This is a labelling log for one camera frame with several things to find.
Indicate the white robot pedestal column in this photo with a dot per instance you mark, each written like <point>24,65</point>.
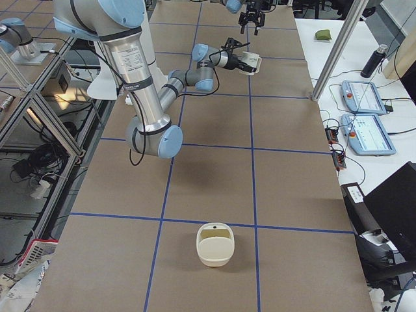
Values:
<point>105,85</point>

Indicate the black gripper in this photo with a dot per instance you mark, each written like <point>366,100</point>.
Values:
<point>255,6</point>
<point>232,62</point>

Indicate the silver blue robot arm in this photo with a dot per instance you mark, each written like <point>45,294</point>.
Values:
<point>122,28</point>
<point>235,6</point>

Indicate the green cloth pouch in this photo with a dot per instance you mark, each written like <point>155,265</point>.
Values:
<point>323,35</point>

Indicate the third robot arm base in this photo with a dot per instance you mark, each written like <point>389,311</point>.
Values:
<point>24,49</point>

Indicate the orange terminal block strip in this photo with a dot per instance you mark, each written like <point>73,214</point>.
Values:
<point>336,149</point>

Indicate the black Huawei monitor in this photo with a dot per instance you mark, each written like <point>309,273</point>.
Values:
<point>392,205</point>

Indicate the far teach pendant tablet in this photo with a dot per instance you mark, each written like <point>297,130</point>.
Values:
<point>362,97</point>

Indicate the black water bottle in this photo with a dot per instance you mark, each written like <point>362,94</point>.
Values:
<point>375,59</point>

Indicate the white HOME mug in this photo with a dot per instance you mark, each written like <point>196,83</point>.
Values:
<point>252,59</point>

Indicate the cream plastic basket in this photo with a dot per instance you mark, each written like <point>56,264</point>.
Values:
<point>215,244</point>

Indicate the near teach pendant tablet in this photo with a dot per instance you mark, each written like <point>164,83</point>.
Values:
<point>366,135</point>

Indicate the teach pendant tablet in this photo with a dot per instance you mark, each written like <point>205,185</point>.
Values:
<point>366,135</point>
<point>362,97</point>

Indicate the aluminium corner post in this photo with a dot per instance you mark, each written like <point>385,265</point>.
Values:
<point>341,41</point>

